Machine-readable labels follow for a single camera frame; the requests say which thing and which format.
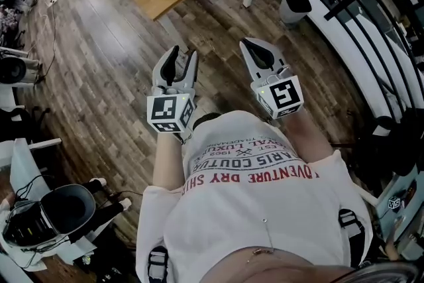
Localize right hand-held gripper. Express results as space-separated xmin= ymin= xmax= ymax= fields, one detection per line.
xmin=238 ymin=37 xmax=304 ymax=121

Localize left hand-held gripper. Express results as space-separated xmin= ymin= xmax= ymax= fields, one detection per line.
xmin=146 ymin=45 xmax=199 ymax=135

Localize person's right forearm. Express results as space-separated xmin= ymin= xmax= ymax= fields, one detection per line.
xmin=282 ymin=108 xmax=335 ymax=164

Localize person's left forearm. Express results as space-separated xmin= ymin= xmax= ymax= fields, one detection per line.
xmin=151 ymin=131 xmax=187 ymax=192

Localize person's black trousers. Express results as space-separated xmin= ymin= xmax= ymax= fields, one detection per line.
xmin=193 ymin=111 xmax=222 ymax=129

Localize black metal railing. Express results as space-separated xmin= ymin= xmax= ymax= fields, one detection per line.
xmin=264 ymin=0 xmax=424 ymax=132

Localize person's white printed shirt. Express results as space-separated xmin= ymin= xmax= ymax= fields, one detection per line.
xmin=134 ymin=110 xmax=374 ymax=283

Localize white device with black lens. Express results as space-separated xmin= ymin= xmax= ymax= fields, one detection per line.
xmin=0 ymin=54 xmax=43 ymax=86

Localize light blue desk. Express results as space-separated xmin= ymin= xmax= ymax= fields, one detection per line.
xmin=375 ymin=168 xmax=424 ymax=261

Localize black harness strap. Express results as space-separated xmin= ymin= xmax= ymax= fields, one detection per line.
xmin=337 ymin=207 xmax=366 ymax=268
xmin=146 ymin=245 xmax=170 ymax=283

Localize thin neck chain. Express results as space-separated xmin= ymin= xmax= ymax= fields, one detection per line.
xmin=244 ymin=247 xmax=276 ymax=265

